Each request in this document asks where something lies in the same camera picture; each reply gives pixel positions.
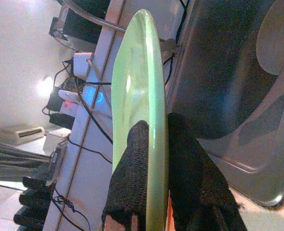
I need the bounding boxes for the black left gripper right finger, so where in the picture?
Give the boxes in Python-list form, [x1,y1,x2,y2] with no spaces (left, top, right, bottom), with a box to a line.
[167,112,249,231]

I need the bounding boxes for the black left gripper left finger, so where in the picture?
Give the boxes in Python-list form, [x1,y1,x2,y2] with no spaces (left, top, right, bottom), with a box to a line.
[102,119,150,231]

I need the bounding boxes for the light green plate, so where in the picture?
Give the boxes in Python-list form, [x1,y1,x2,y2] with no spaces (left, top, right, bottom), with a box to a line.
[110,9,170,231]

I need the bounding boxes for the grey flat device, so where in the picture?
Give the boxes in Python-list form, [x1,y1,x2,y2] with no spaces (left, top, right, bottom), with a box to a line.
[49,141,69,187]

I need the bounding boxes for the small white box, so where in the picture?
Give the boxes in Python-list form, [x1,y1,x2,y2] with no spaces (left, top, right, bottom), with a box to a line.
[46,128,72,155]

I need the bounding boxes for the black adapter block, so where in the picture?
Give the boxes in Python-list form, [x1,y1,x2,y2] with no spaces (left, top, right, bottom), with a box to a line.
[49,112,76,130]

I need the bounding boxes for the black padded object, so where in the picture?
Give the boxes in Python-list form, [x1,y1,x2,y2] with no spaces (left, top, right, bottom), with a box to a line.
[13,176,57,227]

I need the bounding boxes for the white charger with red mark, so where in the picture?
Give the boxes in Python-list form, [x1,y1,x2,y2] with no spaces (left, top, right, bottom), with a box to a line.
[57,89,82,110]

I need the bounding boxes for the small black power adapter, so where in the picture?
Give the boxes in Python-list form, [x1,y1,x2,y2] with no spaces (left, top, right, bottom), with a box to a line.
[46,93,64,113]

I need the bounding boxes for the stainless steel sink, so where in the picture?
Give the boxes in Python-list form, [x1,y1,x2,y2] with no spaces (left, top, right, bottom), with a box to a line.
[166,0,284,209]

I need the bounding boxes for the white power adapter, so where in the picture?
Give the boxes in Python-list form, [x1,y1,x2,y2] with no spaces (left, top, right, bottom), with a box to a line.
[72,51,95,82]

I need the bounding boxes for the beige ribbed device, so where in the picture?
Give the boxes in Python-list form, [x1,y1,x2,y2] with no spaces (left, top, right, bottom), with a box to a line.
[0,125,46,146]

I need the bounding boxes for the black box device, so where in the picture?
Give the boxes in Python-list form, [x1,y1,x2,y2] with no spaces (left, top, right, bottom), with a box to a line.
[49,0,111,45]

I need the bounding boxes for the thin black cable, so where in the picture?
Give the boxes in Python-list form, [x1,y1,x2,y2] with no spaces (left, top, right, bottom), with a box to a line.
[67,139,113,165]

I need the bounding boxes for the tangled black cable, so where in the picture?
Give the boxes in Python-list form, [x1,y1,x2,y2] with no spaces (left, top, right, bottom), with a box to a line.
[51,187,92,231]

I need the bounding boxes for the thick black cable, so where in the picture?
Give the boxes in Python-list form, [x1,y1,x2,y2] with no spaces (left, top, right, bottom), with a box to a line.
[73,77,114,145]

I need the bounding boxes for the looping black cable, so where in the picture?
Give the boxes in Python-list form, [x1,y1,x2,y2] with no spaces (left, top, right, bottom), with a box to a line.
[84,81,113,86]

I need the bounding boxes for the long black cable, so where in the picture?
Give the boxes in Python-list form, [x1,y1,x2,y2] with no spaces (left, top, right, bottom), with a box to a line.
[163,0,191,85]

